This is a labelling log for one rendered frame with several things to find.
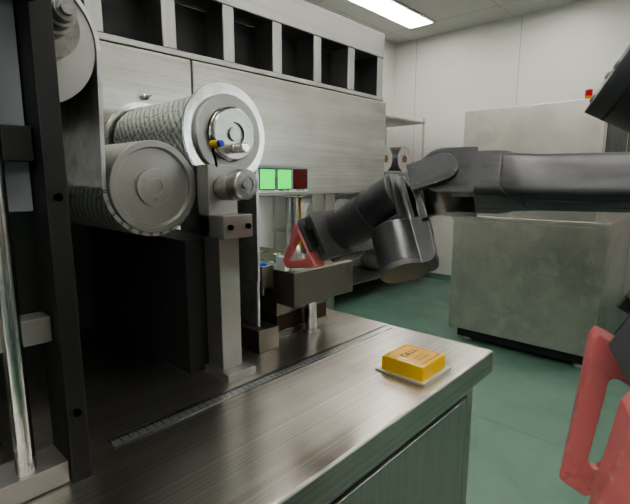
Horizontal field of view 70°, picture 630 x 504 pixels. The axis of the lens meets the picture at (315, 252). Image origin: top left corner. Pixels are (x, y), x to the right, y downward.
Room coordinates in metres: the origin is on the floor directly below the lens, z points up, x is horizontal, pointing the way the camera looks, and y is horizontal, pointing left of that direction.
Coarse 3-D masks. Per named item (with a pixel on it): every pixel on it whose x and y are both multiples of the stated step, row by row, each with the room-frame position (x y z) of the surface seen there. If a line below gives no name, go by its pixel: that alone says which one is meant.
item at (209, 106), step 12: (216, 96) 0.67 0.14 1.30; (228, 96) 0.68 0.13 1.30; (204, 108) 0.65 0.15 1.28; (216, 108) 0.66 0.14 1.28; (240, 108) 0.70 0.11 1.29; (204, 120) 0.65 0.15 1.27; (252, 120) 0.71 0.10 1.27; (204, 132) 0.65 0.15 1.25; (204, 144) 0.65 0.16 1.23; (204, 156) 0.65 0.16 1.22; (216, 156) 0.66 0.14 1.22; (252, 156) 0.71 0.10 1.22; (240, 168) 0.69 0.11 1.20
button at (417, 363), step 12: (396, 348) 0.67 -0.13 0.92; (408, 348) 0.67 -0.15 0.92; (420, 348) 0.67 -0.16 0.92; (384, 360) 0.64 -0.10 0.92; (396, 360) 0.63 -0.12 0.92; (408, 360) 0.62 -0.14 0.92; (420, 360) 0.62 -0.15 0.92; (432, 360) 0.62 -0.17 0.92; (444, 360) 0.64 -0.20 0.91; (396, 372) 0.63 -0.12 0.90; (408, 372) 0.61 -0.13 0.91; (420, 372) 0.60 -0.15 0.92; (432, 372) 0.62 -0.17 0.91
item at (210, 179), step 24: (216, 168) 0.63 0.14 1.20; (216, 192) 0.62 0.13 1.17; (216, 216) 0.61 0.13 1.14; (240, 216) 0.62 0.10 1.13; (216, 240) 0.62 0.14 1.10; (216, 264) 0.62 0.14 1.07; (216, 288) 0.62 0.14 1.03; (216, 312) 0.63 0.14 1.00; (240, 312) 0.64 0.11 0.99; (216, 336) 0.63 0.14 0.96; (240, 336) 0.64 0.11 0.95; (216, 360) 0.63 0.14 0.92; (240, 360) 0.64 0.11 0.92
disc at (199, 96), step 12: (216, 84) 0.67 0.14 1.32; (228, 84) 0.69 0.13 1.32; (192, 96) 0.65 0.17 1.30; (204, 96) 0.66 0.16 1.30; (240, 96) 0.71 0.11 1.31; (192, 108) 0.64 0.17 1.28; (252, 108) 0.72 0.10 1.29; (192, 120) 0.64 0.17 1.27; (192, 132) 0.64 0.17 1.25; (192, 144) 0.64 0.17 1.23; (192, 156) 0.64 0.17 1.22; (252, 168) 0.72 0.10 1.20
